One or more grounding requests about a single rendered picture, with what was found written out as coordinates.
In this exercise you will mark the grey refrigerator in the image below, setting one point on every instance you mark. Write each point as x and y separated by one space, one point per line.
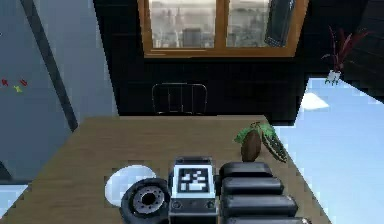
36 83

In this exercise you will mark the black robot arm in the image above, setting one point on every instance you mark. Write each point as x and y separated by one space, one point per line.
243 190

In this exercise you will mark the wooden dining table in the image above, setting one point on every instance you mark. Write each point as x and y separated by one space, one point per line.
133 143

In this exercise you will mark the green plant in brown pot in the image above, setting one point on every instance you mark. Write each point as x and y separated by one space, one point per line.
251 145

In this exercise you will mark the black metal chair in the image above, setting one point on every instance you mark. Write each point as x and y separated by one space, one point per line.
179 99

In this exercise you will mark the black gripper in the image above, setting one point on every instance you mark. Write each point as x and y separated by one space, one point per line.
146 201

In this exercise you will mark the wooden framed window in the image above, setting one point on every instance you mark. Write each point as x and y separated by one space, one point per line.
220 26

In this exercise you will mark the white round plate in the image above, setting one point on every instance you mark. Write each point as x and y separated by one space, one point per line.
125 181

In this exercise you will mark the red plant in white pot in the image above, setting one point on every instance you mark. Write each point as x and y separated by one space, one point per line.
338 53

